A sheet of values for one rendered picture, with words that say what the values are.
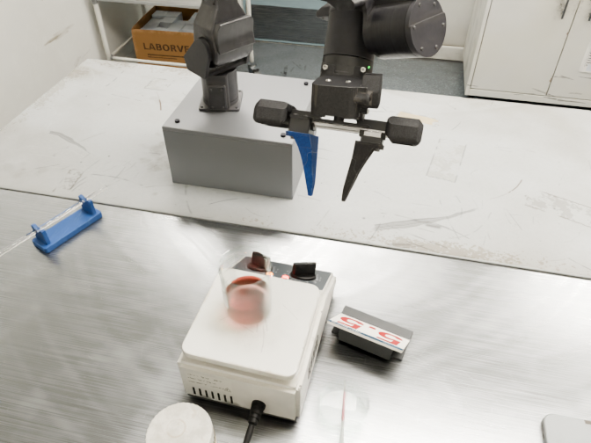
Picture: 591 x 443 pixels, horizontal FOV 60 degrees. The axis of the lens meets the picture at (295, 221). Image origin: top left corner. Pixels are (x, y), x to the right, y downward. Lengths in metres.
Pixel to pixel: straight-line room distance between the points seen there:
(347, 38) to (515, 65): 2.44
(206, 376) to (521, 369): 0.36
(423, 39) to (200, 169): 0.44
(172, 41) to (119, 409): 2.32
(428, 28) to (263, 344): 0.35
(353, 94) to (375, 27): 0.08
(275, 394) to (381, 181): 0.45
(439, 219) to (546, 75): 2.27
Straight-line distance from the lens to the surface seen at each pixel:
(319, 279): 0.63
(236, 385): 0.54
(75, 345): 0.69
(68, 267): 0.78
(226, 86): 0.82
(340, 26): 0.58
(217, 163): 0.82
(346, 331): 0.62
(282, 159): 0.78
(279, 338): 0.53
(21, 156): 1.04
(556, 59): 3.01
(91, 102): 1.16
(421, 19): 0.54
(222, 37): 0.76
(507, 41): 2.93
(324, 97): 0.51
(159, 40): 2.80
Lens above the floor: 1.42
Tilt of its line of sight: 42 degrees down
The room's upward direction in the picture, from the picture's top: straight up
